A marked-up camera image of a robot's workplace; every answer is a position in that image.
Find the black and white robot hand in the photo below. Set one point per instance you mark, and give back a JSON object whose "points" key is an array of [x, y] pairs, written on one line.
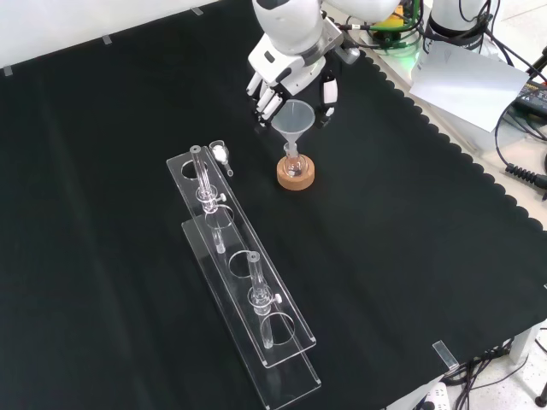
{"points": [[282, 68]]}

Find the clear plastic funnel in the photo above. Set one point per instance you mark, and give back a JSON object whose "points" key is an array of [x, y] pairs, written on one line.
{"points": [[295, 124]]}

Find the small round-bottom glass flask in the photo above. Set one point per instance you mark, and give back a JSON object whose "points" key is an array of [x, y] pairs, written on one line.
{"points": [[294, 166]]}

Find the glass weighing funnel with powder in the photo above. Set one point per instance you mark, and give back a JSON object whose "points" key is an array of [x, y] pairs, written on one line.
{"points": [[219, 151]]}

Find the clear acrylic funnel stand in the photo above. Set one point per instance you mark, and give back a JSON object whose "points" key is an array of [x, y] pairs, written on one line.
{"points": [[256, 307]]}

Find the clear tape strip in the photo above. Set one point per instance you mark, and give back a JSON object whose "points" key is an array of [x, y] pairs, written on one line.
{"points": [[7, 71], [196, 11], [444, 354], [107, 40]]}

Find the pale board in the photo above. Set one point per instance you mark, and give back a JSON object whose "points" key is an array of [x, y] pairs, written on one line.
{"points": [[466, 81]]}

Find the black bench cloth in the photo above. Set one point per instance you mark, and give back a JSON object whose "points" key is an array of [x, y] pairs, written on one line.
{"points": [[107, 213]]}

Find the black power adapter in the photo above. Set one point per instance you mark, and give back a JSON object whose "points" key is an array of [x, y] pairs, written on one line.
{"points": [[533, 95]]}

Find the white power strip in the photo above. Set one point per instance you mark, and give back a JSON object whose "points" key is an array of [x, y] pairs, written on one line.
{"points": [[436, 395]]}

